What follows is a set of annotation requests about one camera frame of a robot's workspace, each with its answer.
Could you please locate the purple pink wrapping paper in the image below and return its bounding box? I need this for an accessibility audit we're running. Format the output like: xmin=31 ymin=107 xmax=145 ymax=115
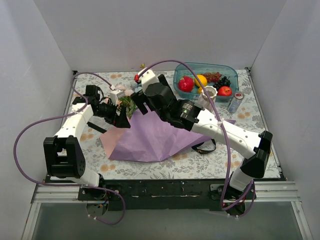
xmin=99 ymin=109 xmax=237 ymax=163

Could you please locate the white ribbed vase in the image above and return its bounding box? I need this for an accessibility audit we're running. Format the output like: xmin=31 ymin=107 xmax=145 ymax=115
xmin=197 ymin=86 xmax=218 ymax=113

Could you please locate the blue flower stem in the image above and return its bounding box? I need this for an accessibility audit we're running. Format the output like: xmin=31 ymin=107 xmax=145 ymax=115
xmin=133 ymin=83 xmax=142 ymax=93

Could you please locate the white pink flower stem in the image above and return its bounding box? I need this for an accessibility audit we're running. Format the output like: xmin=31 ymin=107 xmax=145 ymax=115
xmin=115 ymin=84 xmax=134 ymax=97

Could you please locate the black ribbon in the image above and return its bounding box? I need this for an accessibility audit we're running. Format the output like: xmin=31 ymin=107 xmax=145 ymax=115
xmin=191 ymin=139 xmax=217 ymax=155

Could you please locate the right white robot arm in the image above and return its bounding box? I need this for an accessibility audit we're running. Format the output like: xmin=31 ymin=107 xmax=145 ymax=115
xmin=131 ymin=70 xmax=273 ymax=199

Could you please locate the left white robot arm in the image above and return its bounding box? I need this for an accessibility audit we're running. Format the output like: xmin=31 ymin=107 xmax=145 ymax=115
xmin=43 ymin=85 xmax=131 ymax=200

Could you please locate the floral tablecloth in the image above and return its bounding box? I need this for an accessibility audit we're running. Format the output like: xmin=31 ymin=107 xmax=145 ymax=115
xmin=74 ymin=69 xmax=281 ymax=181

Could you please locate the peach flower stem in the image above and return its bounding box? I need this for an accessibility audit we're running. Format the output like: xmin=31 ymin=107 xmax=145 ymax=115
xmin=117 ymin=96 xmax=138 ymax=119

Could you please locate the red dragon fruit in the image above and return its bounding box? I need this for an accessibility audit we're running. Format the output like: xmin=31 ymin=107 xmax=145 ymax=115
xmin=177 ymin=76 xmax=195 ymax=93

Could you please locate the red grapes bunch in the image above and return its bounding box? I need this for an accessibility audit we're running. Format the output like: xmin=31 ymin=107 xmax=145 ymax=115
xmin=202 ymin=72 xmax=222 ymax=83

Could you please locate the red apple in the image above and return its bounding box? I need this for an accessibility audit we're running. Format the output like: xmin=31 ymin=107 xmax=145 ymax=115
xmin=217 ymin=86 xmax=233 ymax=97

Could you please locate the teal plastic basket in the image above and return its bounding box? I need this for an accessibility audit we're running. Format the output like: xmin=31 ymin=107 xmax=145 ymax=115
xmin=173 ymin=62 xmax=239 ymax=103

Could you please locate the black grapes bunch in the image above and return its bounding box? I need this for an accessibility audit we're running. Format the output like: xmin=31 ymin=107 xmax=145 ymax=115
xmin=213 ymin=76 xmax=231 ymax=91

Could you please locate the silver drink can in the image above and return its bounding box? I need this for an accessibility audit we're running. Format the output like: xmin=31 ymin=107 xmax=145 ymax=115
xmin=227 ymin=91 xmax=244 ymax=114

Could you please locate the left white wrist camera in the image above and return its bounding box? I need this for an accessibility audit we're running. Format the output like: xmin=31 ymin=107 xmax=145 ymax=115
xmin=109 ymin=89 xmax=125 ymax=105

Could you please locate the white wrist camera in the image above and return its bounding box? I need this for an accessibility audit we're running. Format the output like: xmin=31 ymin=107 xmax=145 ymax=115
xmin=109 ymin=89 xmax=125 ymax=105
xmin=134 ymin=68 xmax=159 ymax=92

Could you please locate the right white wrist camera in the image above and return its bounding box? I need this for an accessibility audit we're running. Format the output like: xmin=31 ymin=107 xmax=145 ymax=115
xmin=134 ymin=68 xmax=159 ymax=92

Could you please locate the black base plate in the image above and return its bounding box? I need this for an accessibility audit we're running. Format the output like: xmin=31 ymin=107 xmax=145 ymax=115
xmin=77 ymin=179 xmax=241 ymax=211

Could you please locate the aluminium frame rail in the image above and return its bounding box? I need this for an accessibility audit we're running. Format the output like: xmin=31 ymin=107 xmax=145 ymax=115
xmin=22 ymin=179 xmax=312 ymax=240

